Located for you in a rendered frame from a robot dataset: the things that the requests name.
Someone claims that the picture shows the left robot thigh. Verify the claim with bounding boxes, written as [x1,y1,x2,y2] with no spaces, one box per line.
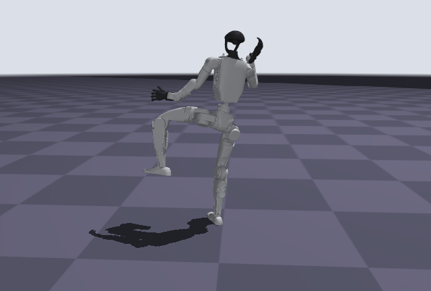
[156,106,216,130]

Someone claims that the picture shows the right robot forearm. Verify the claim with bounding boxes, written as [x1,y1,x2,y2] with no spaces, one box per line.
[246,55,259,87]

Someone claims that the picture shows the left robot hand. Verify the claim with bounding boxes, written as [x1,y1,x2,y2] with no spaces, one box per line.
[151,86,174,101]

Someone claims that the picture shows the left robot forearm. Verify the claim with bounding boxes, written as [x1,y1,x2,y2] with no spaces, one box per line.
[167,79,197,102]

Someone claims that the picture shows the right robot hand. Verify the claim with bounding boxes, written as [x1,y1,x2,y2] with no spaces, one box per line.
[248,37,263,63]

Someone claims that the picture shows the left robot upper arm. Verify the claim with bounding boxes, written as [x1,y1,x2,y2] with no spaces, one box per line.
[193,57,222,90]

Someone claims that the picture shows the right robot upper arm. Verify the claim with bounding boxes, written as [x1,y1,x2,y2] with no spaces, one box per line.
[246,63,257,89]

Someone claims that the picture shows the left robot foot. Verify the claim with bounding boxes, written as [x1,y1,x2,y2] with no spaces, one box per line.
[143,166,171,176]

